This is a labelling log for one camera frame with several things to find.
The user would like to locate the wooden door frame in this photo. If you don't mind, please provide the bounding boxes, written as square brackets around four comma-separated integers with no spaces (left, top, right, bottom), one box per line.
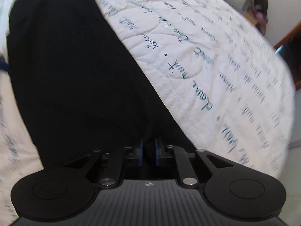
[274,28,298,50]

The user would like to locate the black pants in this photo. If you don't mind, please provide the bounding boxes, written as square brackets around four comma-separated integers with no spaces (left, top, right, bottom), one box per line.
[7,0,194,168]

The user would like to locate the white script-printed quilt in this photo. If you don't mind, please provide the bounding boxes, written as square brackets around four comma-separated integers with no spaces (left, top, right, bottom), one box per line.
[1,0,294,225]

